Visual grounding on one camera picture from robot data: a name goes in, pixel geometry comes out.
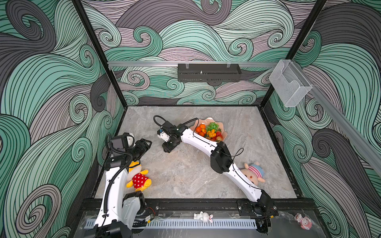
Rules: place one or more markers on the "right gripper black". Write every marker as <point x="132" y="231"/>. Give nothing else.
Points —
<point x="166" y="148"/>

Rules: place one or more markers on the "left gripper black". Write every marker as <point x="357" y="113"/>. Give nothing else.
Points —
<point x="141" y="147"/>

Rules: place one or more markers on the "pink fruit bowl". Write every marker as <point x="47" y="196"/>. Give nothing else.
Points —
<point x="207" y="131"/>

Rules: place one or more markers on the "yellow mango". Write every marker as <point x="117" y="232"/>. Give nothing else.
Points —
<point x="211" y="134"/>

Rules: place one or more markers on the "green grape bunch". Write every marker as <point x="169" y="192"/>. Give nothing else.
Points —
<point x="213" y="126"/>

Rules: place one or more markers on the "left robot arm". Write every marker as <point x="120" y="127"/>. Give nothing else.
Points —
<point x="123" y="205"/>

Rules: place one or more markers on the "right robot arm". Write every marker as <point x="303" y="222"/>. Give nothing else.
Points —
<point x="221" y="161"/>

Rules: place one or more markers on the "yellow plush toy red dress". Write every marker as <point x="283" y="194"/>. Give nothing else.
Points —
<point x="137" y="177"/>

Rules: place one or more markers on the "white bunny figurine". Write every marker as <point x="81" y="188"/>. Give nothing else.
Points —
<point x="204" y="217"/>

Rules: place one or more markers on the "pig-face plush doll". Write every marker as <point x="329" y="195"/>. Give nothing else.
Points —
<point x="254" y="172"/>

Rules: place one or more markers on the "pink pig figurine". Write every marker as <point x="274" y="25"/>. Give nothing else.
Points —
<point x="305" y="222"/>

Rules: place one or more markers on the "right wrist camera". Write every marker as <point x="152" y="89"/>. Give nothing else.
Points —
<point x="163" y="135"/>

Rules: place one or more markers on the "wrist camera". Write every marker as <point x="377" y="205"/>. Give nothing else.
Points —
<point x="163" y="135"/>
<point x="130" y="140"/>

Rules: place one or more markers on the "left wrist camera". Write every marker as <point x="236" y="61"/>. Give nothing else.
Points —
<point x="130" y="140"/>

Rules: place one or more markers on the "black wall tray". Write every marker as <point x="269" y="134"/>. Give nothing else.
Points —
<point x="210" y="73"/>

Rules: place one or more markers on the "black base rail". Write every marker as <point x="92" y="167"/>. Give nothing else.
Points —
<point x="163" y="207"/>

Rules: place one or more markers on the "white slotted cable duct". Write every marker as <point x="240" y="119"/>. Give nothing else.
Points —
<point x="196" y="224"/>

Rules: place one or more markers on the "aluminium rail back wall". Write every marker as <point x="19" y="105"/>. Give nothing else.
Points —
<point x="139" y="63"/>

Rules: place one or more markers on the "aluminium rail wall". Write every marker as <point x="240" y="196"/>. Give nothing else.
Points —
<point x="353" y="110"/>
<point x="139" y="63"/>

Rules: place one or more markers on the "clear plastic wall bin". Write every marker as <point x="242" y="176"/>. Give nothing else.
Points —
<point x="290" y="82"/>

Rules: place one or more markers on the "aluminium rail right wall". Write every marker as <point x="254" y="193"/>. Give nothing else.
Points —
<point x="353" y="110"/>

